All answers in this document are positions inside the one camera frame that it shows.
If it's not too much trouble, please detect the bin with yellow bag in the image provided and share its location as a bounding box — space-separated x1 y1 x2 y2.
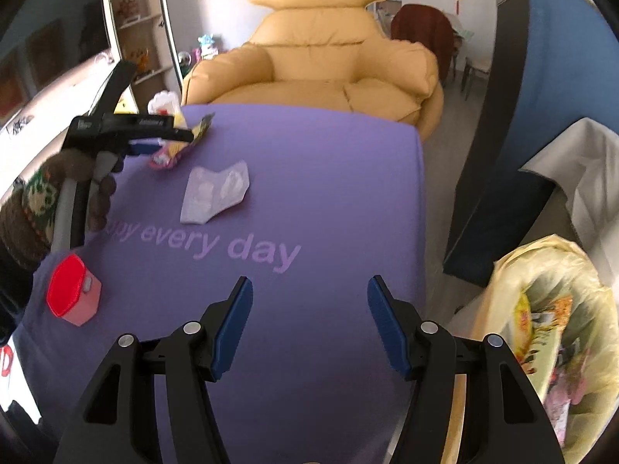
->
476 234 615 464

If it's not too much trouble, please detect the pink hexagonal plastic cup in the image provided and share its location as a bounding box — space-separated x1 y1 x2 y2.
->
47 254 102 326

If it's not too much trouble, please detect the clear plastic blister pack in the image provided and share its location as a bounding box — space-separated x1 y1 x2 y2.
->
180 162 251 224

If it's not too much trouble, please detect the white beer mug toy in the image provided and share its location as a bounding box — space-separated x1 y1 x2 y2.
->
147 91 183 117

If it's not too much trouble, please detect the pile of wrappers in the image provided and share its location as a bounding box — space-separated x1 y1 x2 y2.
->
513 285 605 445

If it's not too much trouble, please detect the yellow leather armchair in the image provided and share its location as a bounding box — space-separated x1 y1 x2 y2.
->
181 0 445 141

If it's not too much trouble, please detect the white dining chair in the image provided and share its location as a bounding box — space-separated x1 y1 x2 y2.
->
462 55 491 102

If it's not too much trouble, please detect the pink candy wrapper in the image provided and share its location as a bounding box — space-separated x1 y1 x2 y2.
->
147 147 187 171

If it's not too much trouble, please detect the glass door display cabinet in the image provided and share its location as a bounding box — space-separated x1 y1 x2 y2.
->
104 0 180 102

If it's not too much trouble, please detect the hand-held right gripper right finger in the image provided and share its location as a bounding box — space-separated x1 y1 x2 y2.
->
366 275 566 464

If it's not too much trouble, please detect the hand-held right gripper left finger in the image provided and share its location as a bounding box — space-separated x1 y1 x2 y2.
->
52 276 255 464

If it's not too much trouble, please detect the teal pink toy castle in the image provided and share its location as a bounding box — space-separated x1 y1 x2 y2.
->
196 34 218 61

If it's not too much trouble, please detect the chair with brown jacket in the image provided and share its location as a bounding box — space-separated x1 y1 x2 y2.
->
391 4 456 89

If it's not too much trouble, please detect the person's left hand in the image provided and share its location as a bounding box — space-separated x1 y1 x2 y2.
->
26 149 119 234

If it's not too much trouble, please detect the purple tablecloth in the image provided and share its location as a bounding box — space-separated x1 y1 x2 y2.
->
10 104 429 464

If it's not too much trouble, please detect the yellow snack wrapper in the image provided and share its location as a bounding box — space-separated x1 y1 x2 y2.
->
162 113 216 155

